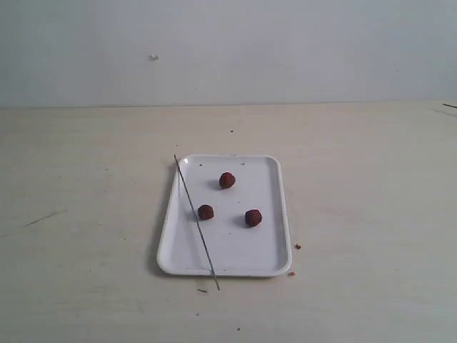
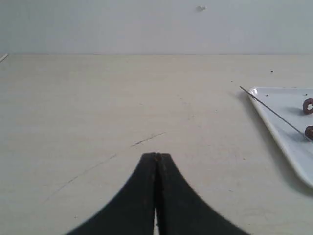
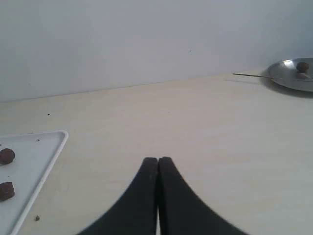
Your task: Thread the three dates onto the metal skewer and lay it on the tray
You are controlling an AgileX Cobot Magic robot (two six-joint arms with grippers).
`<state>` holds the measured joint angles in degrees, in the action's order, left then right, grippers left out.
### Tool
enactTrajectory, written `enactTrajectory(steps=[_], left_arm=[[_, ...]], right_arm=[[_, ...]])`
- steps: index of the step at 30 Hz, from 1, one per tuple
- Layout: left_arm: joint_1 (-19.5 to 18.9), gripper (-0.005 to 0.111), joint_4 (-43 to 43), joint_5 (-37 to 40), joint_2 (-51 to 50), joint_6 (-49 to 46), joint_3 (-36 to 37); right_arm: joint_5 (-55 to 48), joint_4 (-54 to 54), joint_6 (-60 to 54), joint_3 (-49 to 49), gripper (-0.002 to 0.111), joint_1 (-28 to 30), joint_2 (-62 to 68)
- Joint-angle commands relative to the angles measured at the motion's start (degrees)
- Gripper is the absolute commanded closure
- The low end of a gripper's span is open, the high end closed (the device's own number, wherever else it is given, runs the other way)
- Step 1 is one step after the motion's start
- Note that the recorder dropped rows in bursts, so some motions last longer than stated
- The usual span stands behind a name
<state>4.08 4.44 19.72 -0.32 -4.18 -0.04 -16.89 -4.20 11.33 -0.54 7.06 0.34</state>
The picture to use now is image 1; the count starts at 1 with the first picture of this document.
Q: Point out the red date top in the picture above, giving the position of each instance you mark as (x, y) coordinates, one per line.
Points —
(226, 180)

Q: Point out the red date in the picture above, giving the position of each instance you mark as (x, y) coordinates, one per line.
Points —
(226, 180)
(205, 212)
(253, 217)

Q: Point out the thin metal skewer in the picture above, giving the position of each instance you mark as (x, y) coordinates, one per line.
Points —
(213, 273)

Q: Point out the white rectangular plastic tray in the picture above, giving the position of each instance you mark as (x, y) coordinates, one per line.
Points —
(236, 250)

